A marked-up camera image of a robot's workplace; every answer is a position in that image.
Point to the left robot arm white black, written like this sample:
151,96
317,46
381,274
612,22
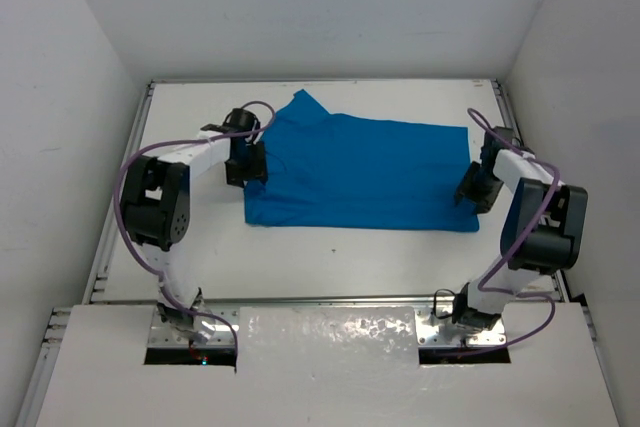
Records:
152,209

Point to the silver metal base rail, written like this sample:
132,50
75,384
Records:
428,318

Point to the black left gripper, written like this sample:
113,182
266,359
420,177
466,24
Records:
245,170

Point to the blue t shirt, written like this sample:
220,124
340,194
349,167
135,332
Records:
341,171

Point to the white front cover panel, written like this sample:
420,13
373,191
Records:
294,379

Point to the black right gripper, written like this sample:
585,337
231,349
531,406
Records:
483,202

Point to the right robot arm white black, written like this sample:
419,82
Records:
542,232

